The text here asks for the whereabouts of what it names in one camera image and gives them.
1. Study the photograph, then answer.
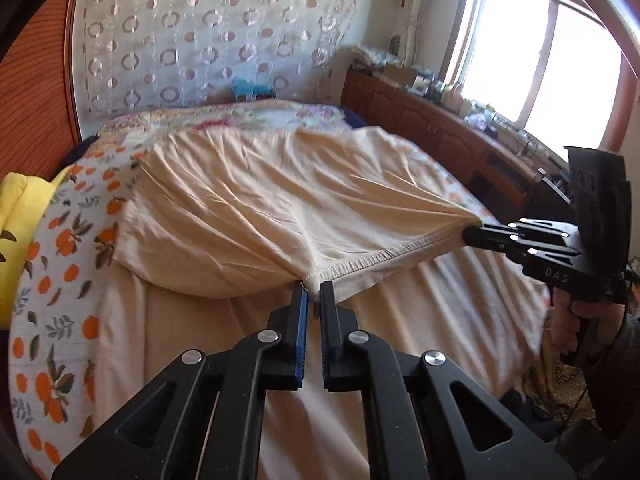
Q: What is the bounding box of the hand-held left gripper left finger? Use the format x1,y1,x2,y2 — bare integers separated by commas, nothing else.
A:
50,285,308,480

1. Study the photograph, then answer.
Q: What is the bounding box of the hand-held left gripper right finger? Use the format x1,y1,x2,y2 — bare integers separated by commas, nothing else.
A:
320,280,578,480

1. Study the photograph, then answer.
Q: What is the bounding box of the cardboard box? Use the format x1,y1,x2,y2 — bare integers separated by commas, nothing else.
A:
380,65,419,87

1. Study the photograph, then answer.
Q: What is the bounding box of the pile of folded cloths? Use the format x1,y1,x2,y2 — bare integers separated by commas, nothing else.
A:
350,45,403,69

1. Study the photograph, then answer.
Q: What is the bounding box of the floral quilt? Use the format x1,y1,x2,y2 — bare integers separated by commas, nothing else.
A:
97,99,348,137

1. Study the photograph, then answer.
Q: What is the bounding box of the yellow plush toy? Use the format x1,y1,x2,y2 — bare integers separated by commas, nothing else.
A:
0,172,73,331

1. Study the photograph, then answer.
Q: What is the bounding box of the circle pattern sheer curtain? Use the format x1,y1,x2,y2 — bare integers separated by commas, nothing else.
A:
70,0,358,121

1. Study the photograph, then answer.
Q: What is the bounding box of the person's right hand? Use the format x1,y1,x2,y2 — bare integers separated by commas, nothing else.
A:
549,289,588,361

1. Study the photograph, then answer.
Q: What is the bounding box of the blue cloth bundle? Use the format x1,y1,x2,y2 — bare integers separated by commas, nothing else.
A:
231,77,277,102

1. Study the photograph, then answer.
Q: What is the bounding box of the cream printed T-shirt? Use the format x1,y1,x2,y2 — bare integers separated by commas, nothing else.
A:
92,125,553,480

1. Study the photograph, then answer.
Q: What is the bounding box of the pale window curtain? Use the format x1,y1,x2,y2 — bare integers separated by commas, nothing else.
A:
395,0,427,61

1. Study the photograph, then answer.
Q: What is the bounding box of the wooden louvred wardrobe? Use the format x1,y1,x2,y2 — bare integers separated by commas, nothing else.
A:
0,0,83,181

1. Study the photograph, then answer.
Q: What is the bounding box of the dark blue bed cover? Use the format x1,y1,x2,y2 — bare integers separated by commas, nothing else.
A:
340,106,370,130

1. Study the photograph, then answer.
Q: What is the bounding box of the orange fruit print bed sheet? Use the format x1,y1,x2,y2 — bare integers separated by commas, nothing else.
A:
9,152,501,476

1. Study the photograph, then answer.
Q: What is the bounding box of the wooden framed window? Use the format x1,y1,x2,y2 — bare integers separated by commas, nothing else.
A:
440,0,637,157

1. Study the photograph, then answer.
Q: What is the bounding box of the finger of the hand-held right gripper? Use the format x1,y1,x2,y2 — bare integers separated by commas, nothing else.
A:
462,218,581,247
467,237,583,267

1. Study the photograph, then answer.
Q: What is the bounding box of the yellow patterned cloth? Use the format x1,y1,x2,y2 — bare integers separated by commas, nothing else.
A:
524,350,597,422

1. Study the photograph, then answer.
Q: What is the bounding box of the long wooden cabinet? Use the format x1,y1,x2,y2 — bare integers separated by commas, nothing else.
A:
341,67,571,202

